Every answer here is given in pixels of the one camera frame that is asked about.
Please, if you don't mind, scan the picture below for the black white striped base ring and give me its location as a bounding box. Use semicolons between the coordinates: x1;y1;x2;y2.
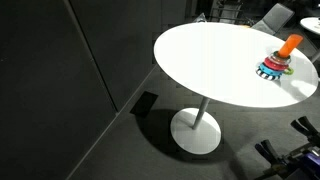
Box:
255;68;282;82

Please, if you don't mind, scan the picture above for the blue toy ring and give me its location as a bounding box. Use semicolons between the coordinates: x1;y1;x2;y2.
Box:
258;62;285;78

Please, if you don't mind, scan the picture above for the green knobbly toy ring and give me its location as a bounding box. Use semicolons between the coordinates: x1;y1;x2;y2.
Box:
283;66;296;76

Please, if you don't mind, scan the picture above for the red toy ring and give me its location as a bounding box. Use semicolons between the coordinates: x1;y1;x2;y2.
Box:
263;56;290;72

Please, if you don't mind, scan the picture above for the white table pole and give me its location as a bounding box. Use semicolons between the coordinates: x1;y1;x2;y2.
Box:
191;96;211;131

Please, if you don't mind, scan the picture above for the white round table base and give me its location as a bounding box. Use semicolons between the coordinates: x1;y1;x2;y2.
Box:
170;107;222;156

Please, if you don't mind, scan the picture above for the small white side table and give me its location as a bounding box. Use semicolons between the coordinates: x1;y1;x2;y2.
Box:
299;16;320;64

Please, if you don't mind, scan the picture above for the black floor plate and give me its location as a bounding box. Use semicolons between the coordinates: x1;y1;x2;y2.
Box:
129;90;160;119

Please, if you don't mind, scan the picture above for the orange stacking post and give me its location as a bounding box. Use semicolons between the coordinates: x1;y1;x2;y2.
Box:
277;33;304;59

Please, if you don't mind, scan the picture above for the purple mount block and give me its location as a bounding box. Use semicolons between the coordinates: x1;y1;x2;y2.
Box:
299;151;320;180

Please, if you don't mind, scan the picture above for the grey chair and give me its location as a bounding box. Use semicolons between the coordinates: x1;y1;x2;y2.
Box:
251;2;296;36

